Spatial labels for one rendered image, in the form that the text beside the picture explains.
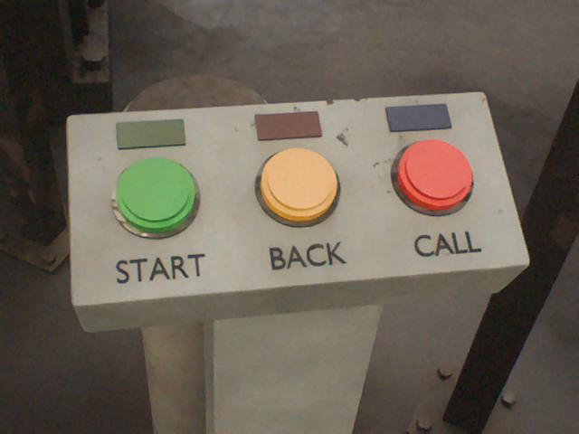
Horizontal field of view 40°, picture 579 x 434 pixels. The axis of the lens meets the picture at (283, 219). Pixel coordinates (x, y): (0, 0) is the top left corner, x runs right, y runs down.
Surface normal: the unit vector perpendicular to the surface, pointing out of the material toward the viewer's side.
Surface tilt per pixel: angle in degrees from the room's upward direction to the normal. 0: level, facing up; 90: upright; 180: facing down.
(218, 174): 20
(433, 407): 0
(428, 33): 0
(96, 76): 0
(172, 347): 90
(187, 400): 90
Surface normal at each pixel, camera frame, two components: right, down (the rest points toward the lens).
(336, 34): 0.07, -0.69
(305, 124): 0.11, -0.40
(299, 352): 0.16, 0.72
